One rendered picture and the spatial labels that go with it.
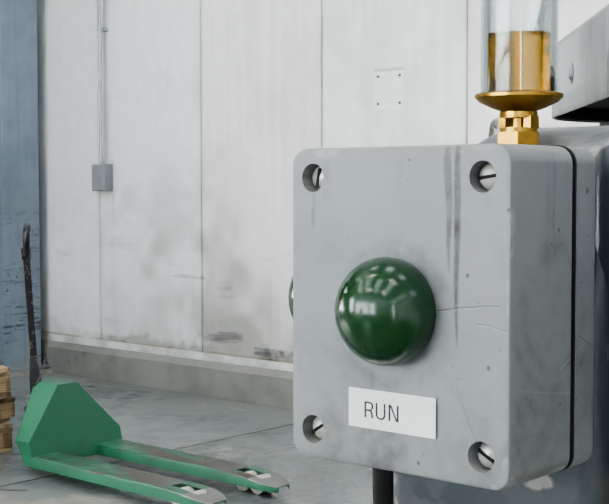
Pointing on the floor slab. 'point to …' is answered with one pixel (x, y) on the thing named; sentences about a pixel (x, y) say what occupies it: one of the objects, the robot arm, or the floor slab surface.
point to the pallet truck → (112, 439)
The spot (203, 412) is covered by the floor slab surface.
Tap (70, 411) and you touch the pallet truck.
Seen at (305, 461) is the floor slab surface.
